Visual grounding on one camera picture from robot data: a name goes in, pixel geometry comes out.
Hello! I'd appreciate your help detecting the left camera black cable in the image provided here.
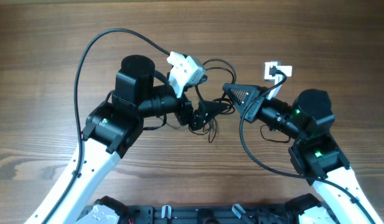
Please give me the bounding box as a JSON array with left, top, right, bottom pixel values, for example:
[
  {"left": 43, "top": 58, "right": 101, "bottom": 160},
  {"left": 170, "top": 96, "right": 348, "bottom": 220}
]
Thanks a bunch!
[{"left": 40, "top": 27, "right": 171, "bottom": 224}]

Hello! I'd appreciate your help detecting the right camera black cable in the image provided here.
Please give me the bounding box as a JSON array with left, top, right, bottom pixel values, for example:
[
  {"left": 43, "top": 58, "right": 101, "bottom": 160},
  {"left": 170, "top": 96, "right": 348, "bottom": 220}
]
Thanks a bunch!
[{"left": 238, "top": 65, "right": 378, "bottom": 224}]

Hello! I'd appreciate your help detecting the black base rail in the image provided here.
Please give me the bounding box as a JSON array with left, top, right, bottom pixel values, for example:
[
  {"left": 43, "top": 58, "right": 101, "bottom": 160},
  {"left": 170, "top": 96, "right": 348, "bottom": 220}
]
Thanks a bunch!
[{"left": 76, "top": 194, "right": 339, "bottom": 224}]

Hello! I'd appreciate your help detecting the camera black cable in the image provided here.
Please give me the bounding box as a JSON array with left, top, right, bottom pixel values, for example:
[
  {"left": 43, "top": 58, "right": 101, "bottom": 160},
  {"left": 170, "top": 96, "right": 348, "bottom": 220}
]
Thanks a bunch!
[
  {"left": 238, "top": 65, "right": 378, "bottom": 224},
  {"left": 40, "top": 27, "right": 171, "bottom": 224}
]

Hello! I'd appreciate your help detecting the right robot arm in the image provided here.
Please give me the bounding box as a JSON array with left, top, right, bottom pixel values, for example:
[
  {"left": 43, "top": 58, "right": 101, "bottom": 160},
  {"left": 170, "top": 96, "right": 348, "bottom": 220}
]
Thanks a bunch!
[{"left": 223, "top": 83, "right": 382, "bottom": 223}]

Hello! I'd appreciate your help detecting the black usb cable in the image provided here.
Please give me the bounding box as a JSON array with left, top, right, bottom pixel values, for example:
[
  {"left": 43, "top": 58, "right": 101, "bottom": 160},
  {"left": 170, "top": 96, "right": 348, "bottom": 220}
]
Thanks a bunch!
[{"left": 165, "top": 58, "right": 238, "bottom": 144}]

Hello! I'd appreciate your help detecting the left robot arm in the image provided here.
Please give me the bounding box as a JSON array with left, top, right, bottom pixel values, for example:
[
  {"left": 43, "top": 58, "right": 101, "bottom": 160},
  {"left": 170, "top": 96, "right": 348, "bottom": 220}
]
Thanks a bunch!
[{"left": 26, "top": 52, "right": 228, "bottom": 223}]

